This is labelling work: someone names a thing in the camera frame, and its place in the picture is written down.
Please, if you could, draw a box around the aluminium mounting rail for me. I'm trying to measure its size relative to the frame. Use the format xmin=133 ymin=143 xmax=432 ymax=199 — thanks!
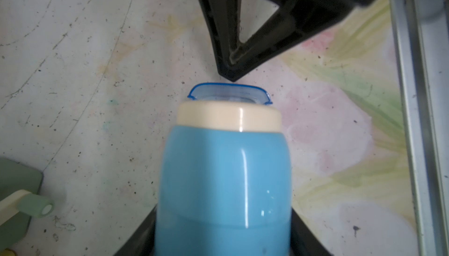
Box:
xmin=390 ymin=0 xmax=449 ymax=256

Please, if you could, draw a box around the blue transparent tray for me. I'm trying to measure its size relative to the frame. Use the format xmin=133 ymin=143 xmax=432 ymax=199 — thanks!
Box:
xmin=188 ymin=83 xmax=272 ymax=105

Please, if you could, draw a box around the blue pencil sharpener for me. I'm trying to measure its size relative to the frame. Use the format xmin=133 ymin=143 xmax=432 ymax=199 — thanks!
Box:
xmin=155 ymin=101 xmax=292 ymax=256

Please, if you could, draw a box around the pink floral table mat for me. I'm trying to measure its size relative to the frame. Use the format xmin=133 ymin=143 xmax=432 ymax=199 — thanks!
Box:
xmin=1 ymin=0 xmax=419 ymax=256

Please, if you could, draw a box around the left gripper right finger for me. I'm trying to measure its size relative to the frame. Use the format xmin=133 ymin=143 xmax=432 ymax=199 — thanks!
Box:
xmin=290 ymin=209 xmax=332 ymax=256

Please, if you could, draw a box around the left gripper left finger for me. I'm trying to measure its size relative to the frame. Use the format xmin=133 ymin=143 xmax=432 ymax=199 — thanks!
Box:
xmin=114 ymin=206 xmax=157 ymax=256

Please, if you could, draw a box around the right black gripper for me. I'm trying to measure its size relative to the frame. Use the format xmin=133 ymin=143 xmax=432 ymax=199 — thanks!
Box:
xmin=198 ymin=0 xmax=375 ymax=82

